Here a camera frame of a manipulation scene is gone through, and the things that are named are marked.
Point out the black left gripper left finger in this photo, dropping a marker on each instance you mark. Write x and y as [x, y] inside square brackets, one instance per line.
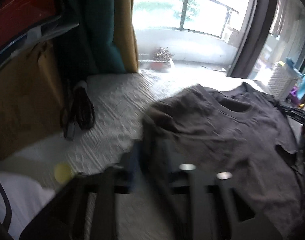
[64, 217]

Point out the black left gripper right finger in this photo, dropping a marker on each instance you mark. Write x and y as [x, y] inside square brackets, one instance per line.
[215, 209]

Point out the dark grey t-shirt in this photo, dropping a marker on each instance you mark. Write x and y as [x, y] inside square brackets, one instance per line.
[243, 132]

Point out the white cloth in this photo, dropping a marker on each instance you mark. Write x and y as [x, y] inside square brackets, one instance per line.
[21, 199]

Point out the brown cardboard box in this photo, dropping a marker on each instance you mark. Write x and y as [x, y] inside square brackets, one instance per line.
[31, 99]

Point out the white quilted bed cover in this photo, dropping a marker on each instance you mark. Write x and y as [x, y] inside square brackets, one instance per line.
[119, 102]

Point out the white perforated laundry basket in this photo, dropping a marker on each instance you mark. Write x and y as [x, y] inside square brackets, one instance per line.
[283, 79]

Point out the potted plant on balcony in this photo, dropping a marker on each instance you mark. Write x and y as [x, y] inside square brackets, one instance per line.
[162, 59]

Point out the teal curtain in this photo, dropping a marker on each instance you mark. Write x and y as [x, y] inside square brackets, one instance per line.
[89, 49]

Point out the red box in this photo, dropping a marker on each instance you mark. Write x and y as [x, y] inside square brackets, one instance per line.
[17, 16]

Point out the yellow curtain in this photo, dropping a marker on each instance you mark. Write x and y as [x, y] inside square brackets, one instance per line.
[124, 34]

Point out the dark window frame pillar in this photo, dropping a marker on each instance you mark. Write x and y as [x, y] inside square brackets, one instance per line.
[253, 41]

